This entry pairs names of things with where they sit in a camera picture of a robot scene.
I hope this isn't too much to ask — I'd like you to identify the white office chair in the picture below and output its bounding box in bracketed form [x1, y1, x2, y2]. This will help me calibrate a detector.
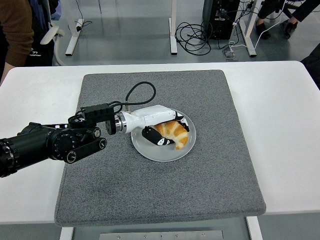
[39, 23, 66, 67]

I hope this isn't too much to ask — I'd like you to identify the grey felt mat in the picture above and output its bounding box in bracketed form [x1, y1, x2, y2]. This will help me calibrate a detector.
[53, 69, 267, 227]

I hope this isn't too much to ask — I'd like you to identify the thin black floor cable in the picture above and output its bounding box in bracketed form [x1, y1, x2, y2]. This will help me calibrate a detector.
[74, 0, 93, 32]

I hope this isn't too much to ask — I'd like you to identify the black computer tower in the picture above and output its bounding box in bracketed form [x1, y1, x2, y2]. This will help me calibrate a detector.
[201, 0, 241, 41]

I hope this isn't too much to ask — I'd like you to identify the round grey plate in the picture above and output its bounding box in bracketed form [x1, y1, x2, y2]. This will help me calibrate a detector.
[131, 107, 197, 163]

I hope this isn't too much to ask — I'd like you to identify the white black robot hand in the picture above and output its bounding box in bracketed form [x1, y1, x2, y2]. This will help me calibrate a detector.
[123, 104, 190, 147]

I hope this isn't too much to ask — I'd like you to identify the person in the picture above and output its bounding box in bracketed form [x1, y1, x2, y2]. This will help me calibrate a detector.
[0, 0, 35, 81]
[255, 0, 320, 40]

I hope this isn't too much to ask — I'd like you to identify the grey metal plate with screws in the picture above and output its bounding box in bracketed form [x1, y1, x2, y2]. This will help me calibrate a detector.
[99, 230, 225, 240]

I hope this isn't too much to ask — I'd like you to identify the coiled black floor cable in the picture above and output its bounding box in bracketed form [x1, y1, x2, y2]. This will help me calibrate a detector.
[174, 21, 213, 56]

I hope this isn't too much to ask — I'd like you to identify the white table leg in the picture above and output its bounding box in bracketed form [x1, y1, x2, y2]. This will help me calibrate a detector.
[59, 226, 75, 240]
[245, 215, 264, 240]

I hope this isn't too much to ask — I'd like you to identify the black garment with white print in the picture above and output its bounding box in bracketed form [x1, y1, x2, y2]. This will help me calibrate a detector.
[26, 0, 61, 67]

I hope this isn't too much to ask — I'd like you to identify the black office chair base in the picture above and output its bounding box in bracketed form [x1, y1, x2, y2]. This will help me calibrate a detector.
[284, 0, 301, 20]

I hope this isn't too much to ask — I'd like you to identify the grey floor outlet box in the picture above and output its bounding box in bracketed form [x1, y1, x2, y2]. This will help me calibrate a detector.
[222, 47, 238, 62]

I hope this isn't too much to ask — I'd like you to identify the dark object at table edge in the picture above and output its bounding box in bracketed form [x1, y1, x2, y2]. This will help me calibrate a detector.
[299, 42, 320, 91]

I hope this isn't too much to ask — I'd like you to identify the golden croissant bread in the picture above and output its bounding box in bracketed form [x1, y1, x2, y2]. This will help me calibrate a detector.
[152, 120, 189, 151]

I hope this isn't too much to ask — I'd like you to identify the white floor cable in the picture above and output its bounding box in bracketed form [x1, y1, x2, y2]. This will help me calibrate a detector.
[228, 0, 286, 51]

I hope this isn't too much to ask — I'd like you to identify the white desk leg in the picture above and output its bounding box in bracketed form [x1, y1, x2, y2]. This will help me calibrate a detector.
[237, 0, 258, 57]
[64, 0, 85, 57]
[168, 0, 179, 55]

